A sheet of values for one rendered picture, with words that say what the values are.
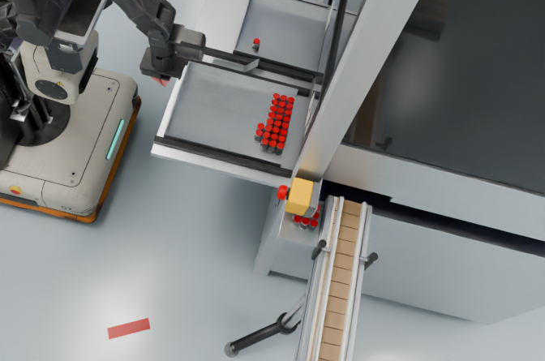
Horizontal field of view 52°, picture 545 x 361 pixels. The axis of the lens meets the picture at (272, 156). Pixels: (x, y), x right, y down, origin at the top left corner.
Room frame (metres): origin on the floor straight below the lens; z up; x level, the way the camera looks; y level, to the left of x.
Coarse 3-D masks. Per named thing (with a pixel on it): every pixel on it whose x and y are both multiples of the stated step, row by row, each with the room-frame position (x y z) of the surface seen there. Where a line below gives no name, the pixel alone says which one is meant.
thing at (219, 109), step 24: (192, 72) 0.93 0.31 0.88; (216, 72) 0.95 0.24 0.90; (192, 96) 0.85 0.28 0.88; (216, 96) 0.88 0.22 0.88; (240, 96) 0.91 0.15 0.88; (264, 96) 0.93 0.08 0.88; (288, 96) 0.96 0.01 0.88; (168, 120) 0.73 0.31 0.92; (192, 120) 0.78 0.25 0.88; (216, 120) 0.80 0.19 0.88; (240, 120) 0.83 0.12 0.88; (264, 120) 0.85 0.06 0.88; (216, 144) 0.72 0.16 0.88; (240, 144) 0.75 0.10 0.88
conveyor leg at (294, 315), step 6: (300, 300) 0.47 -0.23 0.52; (294, 306) 0.47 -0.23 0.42; (300, 306) 0.46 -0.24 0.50; (288, 312) 0.48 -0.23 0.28; (294, 312) 0.45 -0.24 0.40; (300, 312) 0.45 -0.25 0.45; (288, 318) 0.46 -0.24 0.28; (294, 318) 0.45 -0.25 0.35; (300, 318) 0.45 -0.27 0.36; (282, 324) 0.46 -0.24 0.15; (288, 324) 0.45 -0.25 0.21; (294, 324) 0.46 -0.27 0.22
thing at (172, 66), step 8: (144, 56) 0.75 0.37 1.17; (152, 56) 0.72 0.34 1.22; (168, 56) 0.73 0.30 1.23; (176, 56) 0.77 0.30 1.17; (144, 64) 0.72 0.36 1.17; (152, 64) 0.73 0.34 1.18; (160, 64) 0.72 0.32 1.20; (168, 64) 0.73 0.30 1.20; (176, 64) 0.75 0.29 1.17; (184, 64) 0.76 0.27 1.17; (160, 72) 0.72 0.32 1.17; (168, 72) 0.72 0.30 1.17; (176, 72) 0.73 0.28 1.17
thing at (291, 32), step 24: (264, 0) 1.29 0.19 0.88; (288, 0) 1.30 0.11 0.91; (264, 24) 1.20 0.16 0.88; (288, 24) 1.23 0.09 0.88; (312, 24) 1.26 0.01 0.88; (240, 48) 1.08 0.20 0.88; (264, 48) 1.11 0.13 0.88; (288, 48) 1.14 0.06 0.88; (312, 48) 1.17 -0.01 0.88; (312, 72) 1.06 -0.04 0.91
